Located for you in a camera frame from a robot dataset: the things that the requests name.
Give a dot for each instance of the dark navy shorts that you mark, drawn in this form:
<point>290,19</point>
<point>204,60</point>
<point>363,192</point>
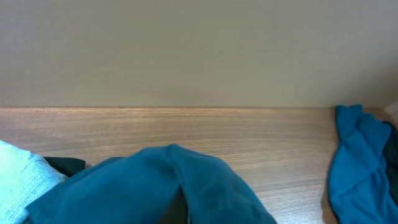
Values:
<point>167,184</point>

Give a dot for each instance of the folded black garment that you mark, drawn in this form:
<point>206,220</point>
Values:
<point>66,165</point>

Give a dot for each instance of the teal blue shirt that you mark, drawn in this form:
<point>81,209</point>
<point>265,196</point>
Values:
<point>359,188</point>

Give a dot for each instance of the folded light blue jeans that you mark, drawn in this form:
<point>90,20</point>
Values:
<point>25,177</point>

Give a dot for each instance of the black garment with logo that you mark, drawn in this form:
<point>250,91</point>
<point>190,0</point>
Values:
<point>391,156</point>

